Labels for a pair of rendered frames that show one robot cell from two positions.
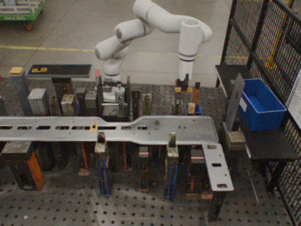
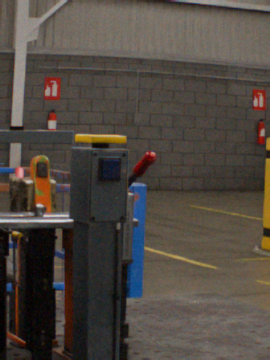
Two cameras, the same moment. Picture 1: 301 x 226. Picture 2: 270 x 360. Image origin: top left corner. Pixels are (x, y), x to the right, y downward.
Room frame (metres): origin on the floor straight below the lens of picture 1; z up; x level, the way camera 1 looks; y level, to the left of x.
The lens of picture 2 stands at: (2.79, 0.21, 1.18)
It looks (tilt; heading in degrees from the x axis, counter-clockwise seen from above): 3 degrees down; 154
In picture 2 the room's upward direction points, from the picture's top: 2 degrees clockwise
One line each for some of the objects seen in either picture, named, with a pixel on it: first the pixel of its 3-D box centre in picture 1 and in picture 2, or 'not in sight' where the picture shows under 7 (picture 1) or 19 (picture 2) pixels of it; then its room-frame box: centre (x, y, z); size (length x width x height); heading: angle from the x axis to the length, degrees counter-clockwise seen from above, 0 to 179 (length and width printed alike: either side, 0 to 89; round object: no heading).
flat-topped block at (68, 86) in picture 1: (66, 101); not in sight; (1.46, 0.55, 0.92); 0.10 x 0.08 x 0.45; 92
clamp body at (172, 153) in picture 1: (170, 172); not in sight; (0.94, -0.11, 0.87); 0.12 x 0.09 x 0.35; 2
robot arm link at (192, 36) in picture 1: (190, 36); not in sight; (1.15, -0.16, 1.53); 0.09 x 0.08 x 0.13; 126
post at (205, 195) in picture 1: (209, 174); not in sight; (0.96, -0.32, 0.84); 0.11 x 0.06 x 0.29; 2
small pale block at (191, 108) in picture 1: (188, 128); not in sight; (1.28, -0.23, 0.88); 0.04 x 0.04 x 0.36; 2
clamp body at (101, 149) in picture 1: (103, 167); not in sight; (0.96, 0.24, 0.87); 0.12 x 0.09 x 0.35; 2
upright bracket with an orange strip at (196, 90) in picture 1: (192, 116); not in sight; (1.31, -0.25, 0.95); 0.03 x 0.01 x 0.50; 92
